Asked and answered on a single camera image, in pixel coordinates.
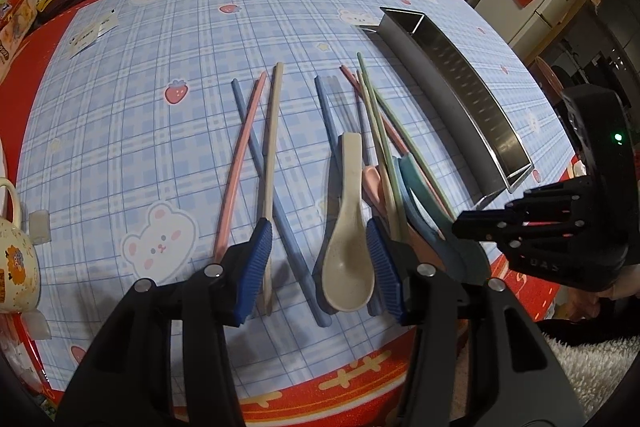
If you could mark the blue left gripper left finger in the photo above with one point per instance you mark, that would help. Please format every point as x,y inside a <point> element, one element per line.
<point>249,260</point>

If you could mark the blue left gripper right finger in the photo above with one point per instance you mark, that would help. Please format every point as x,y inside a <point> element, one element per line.
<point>381,253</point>

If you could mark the beige spoon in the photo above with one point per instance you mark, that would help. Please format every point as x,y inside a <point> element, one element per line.
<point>347,275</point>

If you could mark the green spoon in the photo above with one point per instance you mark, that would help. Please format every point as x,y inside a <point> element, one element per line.
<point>474,256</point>

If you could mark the green chopstick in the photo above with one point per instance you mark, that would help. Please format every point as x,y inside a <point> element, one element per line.
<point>391,120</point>

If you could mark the beige chopstick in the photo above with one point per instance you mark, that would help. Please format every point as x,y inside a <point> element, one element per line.
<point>382,156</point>
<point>270,160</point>

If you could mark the blue spoon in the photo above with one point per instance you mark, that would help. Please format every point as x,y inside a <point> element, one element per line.
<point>427,218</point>

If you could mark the stainless steel utensil tray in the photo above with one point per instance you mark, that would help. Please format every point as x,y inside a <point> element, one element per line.
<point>433,60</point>

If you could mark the brown trash bin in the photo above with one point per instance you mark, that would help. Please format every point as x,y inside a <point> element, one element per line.
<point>546,80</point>

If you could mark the blue plaid table mat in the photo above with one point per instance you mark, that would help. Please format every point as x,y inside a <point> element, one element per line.
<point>280,146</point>

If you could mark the white refrigerator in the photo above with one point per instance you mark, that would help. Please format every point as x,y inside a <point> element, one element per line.
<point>546,15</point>

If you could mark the yellow cartoon mug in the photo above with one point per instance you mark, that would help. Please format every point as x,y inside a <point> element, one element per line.
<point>20,275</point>

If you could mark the small white sachet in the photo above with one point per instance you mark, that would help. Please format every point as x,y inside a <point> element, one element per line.
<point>86,37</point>

